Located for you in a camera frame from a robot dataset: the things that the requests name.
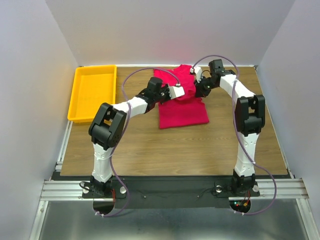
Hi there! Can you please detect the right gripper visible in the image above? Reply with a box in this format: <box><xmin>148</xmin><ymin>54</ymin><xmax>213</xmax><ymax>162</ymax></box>
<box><xmin>193</xmin><ymin>74</ymin><xmax>218</xmax><ymax>98</ymax></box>

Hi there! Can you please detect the red t shirt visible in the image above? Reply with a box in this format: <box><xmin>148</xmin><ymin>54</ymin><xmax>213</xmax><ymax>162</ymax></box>
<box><xmin>158</xmin><ymin>64</ymin><xmax>210</xmax><ymax>130</ymax></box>

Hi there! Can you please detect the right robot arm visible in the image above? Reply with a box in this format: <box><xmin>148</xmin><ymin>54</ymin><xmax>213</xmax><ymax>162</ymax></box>
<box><xmin>190</xmin><ymin>59</ymin><xmax>266</xmax><ymax>195</ymax></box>

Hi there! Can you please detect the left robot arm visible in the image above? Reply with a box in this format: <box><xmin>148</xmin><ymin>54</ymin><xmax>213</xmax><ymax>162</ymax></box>
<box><xmin>83</xmin><ymin>77</ymin><xmax>172</xmax><ymax>197</ymax></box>

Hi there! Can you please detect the yellow plastic tray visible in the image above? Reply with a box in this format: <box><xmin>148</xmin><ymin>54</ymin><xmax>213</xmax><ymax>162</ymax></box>
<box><xmin>67</xmin><ymin>65</ymin><xmax>117</xmax><ymax>123</ymax></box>

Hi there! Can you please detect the silver knob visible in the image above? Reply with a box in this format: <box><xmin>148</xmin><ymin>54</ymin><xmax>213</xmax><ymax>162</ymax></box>
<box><xmin>215</xmin><ymin>185</ymin><xmax>223</xmax><ymax>194</ymax></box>

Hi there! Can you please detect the white knob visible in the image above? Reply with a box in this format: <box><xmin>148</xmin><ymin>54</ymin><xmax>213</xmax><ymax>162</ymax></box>
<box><xmin>119</xmin><ymin>186</ymin><xmax>127</xmax><ymax>194</ymax></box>

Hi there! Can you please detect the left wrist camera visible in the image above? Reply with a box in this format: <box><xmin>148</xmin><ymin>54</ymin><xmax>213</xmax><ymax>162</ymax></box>
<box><xmin>168</xmin><ymin>86</ymin><xmax>185</xmax><ymax>100</ymax></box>

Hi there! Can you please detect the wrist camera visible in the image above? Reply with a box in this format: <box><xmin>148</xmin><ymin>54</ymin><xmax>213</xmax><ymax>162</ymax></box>
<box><xmin>168</xmin><ymin>86</ymin><xmax>185</xmax><ymax>100</ymax></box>
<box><xmin>189</xmin><ymin>66</ymin><xmax>203</xmax><ymax>83</ymax></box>

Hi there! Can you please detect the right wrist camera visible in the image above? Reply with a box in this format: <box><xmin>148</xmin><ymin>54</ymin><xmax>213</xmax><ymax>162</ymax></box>
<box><xmin>189</xmin><ymin>66</ymin><xmax>203</xmax><ymax>83</ymax></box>

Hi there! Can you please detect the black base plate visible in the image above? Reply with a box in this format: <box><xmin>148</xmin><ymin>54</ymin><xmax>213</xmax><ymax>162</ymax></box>
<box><xmin>51</xmin><ymin>175</ymin><xmax>261</xmax><ymax>210</ymax></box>

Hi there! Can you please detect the left aluminium side rail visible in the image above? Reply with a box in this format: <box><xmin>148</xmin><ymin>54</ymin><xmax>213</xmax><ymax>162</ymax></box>
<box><xmin>54</xmin><ymin>120</ymin><xmax>73</xmax><ymax>172</ymax></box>

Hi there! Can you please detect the aluminium frame rail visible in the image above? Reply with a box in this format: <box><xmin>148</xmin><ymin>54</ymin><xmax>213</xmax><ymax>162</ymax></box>
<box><xmin>40</xmin><ymin>180</ymin><xmax>83</xmax><ymax>201</ymax></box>

